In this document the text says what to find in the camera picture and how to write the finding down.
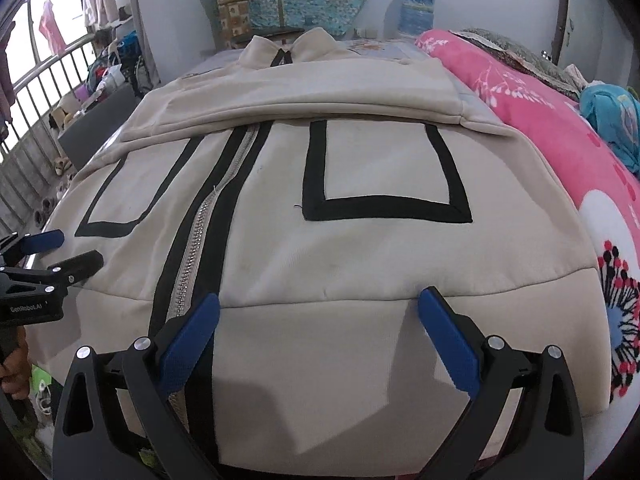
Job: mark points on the hanging dark garment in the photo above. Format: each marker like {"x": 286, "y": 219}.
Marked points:
{"x": 5, "y": 85}

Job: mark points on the pile of mixed clothes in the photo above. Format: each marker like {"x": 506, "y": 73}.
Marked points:
{"x": 107, "y": 72}

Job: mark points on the white sneaker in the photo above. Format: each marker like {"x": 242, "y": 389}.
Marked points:
{"x": 64, "y": 190}

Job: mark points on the hanging beige garments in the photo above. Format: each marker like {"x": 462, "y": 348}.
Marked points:
{"x": 100, "y": 0}

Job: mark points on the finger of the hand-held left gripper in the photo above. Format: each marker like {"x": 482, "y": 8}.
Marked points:
{"x": 80, "y": 265}
{"x": 45, "y": 241}

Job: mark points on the grey brown blanket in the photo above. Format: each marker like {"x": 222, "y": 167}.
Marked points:
{"x": 525, "y": 60}

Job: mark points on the grey shoe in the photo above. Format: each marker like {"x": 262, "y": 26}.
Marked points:
{"x": 40, "y": 219}
{"x": 47, "y": 205}

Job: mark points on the person's left hand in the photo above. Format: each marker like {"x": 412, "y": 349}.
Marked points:
{"x": 17, "y": 365}

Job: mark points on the metal window railing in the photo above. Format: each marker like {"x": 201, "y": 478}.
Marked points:
{"x": 25, "y": 110}

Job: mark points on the brick patterned cushion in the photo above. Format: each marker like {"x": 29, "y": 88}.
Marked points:
{"x": 232, "y": 17}

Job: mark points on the beige slippers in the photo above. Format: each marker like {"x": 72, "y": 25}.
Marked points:
{"x": 62, "y": 166}

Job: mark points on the wooden chair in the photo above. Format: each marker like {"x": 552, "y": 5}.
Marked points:
{"x": 270, "y": 32}

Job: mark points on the door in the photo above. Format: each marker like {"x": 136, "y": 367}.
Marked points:
{"x": 580, "y": 20}

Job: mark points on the blue water bottle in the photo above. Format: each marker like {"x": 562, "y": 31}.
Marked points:
{"x": 416, "y": 12}

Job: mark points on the blue printed cloth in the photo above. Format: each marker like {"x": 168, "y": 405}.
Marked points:
{"x": 610, "y": 120}

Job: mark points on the hanging pink shirt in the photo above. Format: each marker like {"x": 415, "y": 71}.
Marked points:
{"x": 52, "y": 27}

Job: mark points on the beige zip jacket black trim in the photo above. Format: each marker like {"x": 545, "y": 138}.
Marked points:
{"x": 350, "y": 260}

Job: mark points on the grey cabinet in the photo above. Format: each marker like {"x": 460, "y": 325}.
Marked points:
{"x": 95, "y": 125}

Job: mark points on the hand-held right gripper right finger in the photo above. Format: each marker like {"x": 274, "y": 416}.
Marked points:
{"x": 450, "y": 342}

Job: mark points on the pink floral blanket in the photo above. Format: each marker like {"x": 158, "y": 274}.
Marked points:
{"x": 575, "y": 160}

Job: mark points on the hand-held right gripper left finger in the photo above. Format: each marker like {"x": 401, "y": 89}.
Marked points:
{"x": 190, "y": 342}

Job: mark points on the green bag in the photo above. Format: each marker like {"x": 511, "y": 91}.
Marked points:
{"x": 38, "y": 379}

